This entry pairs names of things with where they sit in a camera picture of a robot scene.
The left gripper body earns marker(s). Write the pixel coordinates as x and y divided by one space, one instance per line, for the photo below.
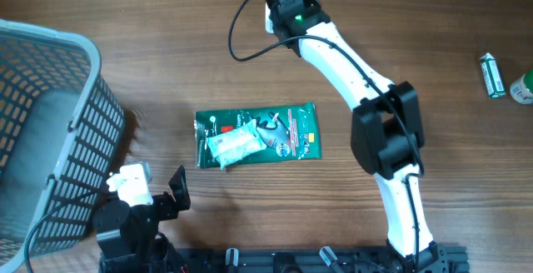
163 207

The white wipes packet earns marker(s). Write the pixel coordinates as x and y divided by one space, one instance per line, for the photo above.
231 147

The green 3M glove package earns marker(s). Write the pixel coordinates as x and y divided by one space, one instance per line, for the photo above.
289 133

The green lid jar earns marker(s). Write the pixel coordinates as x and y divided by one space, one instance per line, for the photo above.
521 89

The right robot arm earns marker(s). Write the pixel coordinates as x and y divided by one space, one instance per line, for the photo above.
386 129

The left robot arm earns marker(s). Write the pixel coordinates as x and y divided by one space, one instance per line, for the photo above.
127 225

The white barcode scanner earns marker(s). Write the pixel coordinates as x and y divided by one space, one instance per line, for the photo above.
268 21

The grey plastic mesh basket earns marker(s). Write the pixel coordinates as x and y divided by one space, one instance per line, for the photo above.
60 128

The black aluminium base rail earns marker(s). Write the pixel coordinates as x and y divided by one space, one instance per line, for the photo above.
356 260

